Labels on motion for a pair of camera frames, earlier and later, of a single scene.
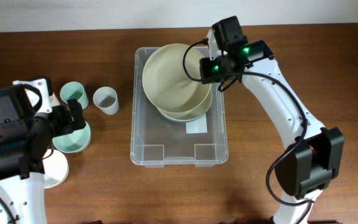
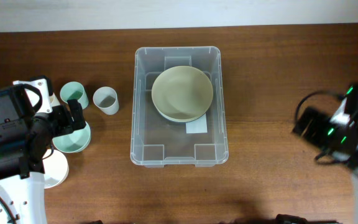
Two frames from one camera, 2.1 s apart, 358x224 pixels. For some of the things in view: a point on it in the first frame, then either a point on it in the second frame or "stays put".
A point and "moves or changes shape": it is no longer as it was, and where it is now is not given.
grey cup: (105, 98) stays put
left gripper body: (61, 122) stays put
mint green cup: (74, 90) stays put
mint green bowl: (74, 142) stays put
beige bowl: (167, 84) moves or changes shape
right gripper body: (214, 70) -> (321, 130)
